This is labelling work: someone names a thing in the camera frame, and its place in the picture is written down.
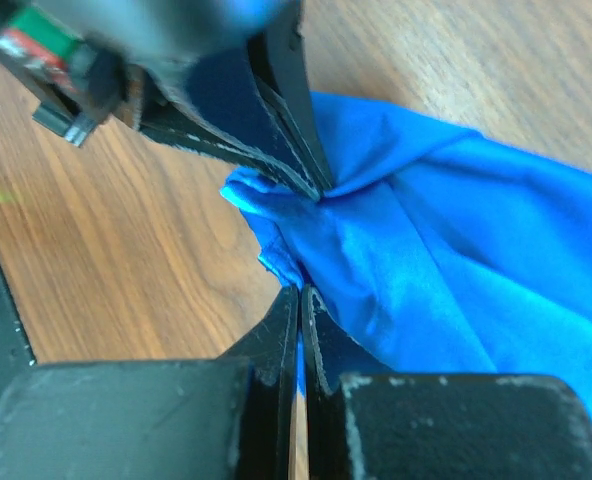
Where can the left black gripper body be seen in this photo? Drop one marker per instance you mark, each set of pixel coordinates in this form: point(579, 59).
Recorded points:
point(89, 61)

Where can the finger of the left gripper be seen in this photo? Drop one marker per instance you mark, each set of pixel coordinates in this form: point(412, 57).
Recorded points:
point(277, 61)
point(214, 108)

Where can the blue cloth napkin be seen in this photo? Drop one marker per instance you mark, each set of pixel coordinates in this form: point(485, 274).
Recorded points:
point(438, 250)

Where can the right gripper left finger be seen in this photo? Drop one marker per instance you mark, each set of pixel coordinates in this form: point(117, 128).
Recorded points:
point(224, 418)

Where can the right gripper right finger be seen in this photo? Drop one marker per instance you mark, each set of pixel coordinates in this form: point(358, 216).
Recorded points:
point(367, 421)

